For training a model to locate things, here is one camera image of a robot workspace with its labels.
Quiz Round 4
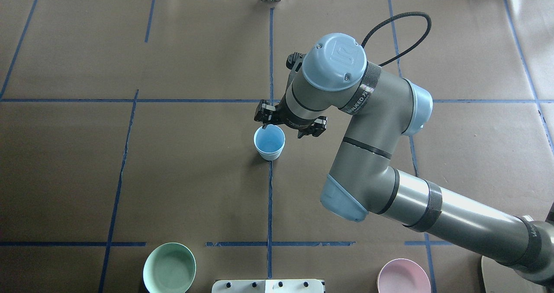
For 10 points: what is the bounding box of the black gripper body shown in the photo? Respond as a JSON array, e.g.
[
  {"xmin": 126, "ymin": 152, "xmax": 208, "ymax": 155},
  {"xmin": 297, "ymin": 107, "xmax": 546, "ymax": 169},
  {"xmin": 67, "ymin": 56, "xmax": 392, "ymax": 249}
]
[{"xmin": 254, "ymin": 52, "xmax": 327, "ymax": 138}]

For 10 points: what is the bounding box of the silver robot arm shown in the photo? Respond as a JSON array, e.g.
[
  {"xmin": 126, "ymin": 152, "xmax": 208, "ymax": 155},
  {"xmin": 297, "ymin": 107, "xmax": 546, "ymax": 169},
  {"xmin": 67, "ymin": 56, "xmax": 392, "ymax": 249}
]
[{"xmin": 254, "ymin": 33, "xmax": 553, "ymax": 289}]

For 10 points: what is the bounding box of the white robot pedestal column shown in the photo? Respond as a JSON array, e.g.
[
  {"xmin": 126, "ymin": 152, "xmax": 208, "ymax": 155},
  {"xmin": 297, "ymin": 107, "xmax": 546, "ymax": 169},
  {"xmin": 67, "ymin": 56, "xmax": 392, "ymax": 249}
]
[{"xmin": 212, "ymin": 279, "xmax": 326, "ymax": 293}]

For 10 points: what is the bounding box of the light blue cup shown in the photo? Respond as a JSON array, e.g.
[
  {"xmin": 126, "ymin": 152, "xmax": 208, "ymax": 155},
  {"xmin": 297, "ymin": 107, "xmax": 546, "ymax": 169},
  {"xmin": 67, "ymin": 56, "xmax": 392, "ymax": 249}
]
[{"xmin": 253, "ymin": 125, "xmax": 286, "ymax": 161}]

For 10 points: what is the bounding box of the mint green bowl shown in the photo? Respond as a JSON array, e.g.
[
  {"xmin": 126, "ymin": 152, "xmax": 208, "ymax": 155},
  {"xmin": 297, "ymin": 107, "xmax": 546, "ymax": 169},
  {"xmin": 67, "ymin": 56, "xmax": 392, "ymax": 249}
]
[{"xmin": 142, "ymin": 242, "xmax": 196, "ymax": 293}]

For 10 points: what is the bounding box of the cream white toaster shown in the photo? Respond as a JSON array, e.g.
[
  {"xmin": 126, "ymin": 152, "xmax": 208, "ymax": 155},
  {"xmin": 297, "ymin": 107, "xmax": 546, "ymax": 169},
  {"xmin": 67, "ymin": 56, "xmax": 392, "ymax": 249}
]
[{"xmin": 480, "ymin": 256, "xmax": 549, "ymax": 293}]

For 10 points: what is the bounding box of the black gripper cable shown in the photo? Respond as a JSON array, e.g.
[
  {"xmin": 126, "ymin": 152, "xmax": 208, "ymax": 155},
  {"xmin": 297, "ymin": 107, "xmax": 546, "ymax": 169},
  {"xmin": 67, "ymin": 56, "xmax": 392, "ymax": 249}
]
[{"xmin": 361, "ymin": 12, "xmax": 432, "ymax": 67}]

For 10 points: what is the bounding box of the pink bowl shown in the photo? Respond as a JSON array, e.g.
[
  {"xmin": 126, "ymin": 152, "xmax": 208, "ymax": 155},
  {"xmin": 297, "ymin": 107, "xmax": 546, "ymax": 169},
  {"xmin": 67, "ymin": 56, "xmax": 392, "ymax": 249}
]
[{"xmin": 376, "ymin": 259, "xmax": 432, "ymax": 293}]

